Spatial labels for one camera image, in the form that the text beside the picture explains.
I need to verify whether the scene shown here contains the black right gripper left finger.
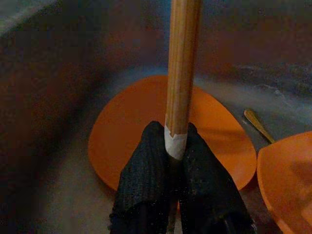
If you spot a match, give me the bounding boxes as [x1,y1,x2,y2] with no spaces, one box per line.
[108,120,176,234]

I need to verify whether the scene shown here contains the stainless steel sink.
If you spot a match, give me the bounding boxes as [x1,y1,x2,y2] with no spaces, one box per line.
[0,0,312,234]

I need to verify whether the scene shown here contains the orange plate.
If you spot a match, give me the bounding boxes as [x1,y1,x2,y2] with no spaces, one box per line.
[87,75,257,192]
[257,131,312,234]

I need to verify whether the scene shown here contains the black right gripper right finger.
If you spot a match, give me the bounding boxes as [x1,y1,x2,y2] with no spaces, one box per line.
[179,122,256,234]

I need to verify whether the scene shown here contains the gold spoon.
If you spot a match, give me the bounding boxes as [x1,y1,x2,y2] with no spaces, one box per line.
[243,109,276,144]

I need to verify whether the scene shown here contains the taped wooden chopsticks bundle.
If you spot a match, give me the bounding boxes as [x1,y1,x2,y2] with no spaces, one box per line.
[163,0,203,161]

